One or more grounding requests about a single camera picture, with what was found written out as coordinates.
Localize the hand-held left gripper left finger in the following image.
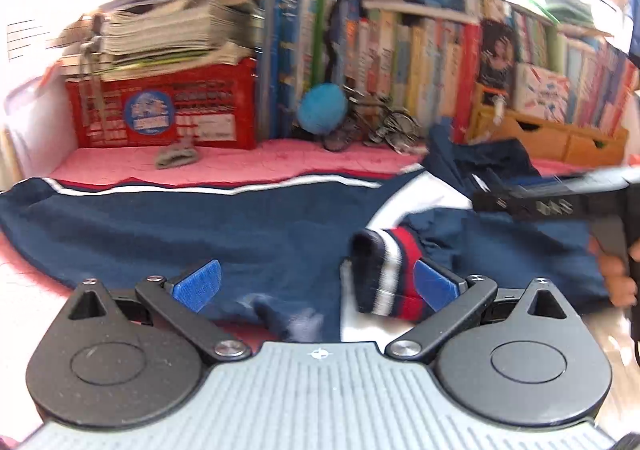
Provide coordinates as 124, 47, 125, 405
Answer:
64, 258, 252, 364

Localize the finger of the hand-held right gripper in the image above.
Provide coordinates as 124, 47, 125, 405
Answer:
471, 179, 512, 221

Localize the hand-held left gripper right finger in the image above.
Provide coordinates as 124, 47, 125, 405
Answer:
385, 257, 567, 364

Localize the navy and white jacket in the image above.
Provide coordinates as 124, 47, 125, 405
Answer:
0, 125, 617, 347

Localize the person's right hand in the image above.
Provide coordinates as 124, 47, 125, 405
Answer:
587, 236, 640, 309

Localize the wooden drawer organizer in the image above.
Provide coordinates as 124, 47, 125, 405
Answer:
469, 84, 629, 167

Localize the white pencil-print box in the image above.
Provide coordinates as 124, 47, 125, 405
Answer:
511, 61, 572, 124

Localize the black miniature bicycle model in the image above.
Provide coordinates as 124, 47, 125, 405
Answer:
324, 86, 422, 154

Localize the small grey fabric pouch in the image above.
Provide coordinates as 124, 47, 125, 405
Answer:
154, 139, 199, 171

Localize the row of thin colourful books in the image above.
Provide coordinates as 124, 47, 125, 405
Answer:
480, 0, 640, 132

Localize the black smartphone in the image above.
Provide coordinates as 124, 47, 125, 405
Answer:
476, 19, 517, 97

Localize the red plastic crate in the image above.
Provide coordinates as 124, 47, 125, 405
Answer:
64, 56, 259, 152

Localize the blue plush ball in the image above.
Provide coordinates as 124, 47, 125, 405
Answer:
298, 83, 348, 134

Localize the stack of green folders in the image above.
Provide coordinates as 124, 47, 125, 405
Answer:
536, 0, 597, 29

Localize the row of tall blue books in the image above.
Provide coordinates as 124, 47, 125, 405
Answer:
256, 0, 332, 142

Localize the stack of paper workbooks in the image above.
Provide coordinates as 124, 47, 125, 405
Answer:
59, 0, 262, 82

